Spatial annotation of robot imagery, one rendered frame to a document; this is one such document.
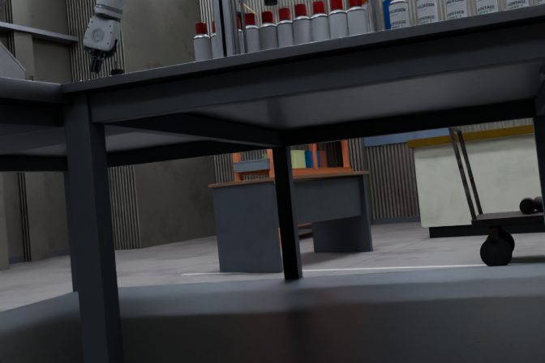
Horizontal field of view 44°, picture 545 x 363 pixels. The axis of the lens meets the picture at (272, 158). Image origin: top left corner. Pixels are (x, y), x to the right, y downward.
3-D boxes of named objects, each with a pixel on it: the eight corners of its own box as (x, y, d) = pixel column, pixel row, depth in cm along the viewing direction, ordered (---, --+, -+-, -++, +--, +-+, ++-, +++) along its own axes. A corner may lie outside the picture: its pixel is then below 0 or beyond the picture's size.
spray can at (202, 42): (219, 91, 202) (212, 23, 203) (210, 90, 197) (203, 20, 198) (203, 94, 204) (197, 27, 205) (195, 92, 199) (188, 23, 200)
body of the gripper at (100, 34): (87, 9, 210) (79, 44, 211) (115, 15, 207) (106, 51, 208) (100, 14, 217) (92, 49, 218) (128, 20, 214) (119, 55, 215)
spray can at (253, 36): (268, 83, 196) (260, 14, 197) (259, 82, 192) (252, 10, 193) (251, 87, 199) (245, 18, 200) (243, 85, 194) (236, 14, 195)
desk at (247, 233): (376, 250, 579) (368, 170, 582) (281, 273, 481) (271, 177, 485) (315, 252, 621) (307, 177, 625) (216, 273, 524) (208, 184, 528)
